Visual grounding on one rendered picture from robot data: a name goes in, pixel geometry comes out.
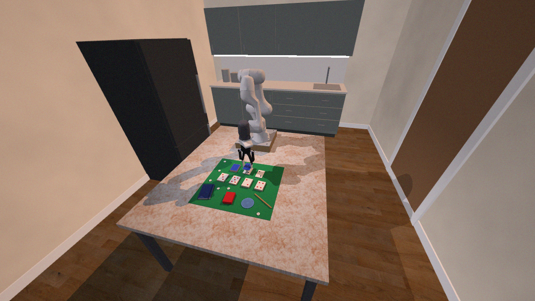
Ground blue flat disc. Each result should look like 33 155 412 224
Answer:
241 198 254 209

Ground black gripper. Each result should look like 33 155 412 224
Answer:
238 145 255 168

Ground green felt mat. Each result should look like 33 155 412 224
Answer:
188 158 284 221

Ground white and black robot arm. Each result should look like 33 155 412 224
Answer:
237 69 272 148

